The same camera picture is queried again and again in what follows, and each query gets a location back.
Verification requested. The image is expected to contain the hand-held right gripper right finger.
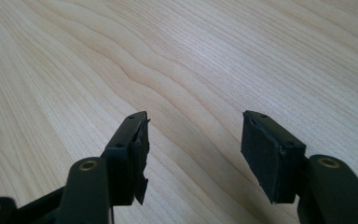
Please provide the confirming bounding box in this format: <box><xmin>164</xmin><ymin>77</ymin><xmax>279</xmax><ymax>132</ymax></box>
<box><xmin>240</xmin><ymin>109</ymin><xmax>308</xmax><ymax>205</ymax></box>

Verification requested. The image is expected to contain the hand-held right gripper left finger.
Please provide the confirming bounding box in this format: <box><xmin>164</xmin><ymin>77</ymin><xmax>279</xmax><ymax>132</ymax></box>
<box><xmin>100</xmin><ymin>110</ymin><xmax>152</xmax><ymax>207</ymax></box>

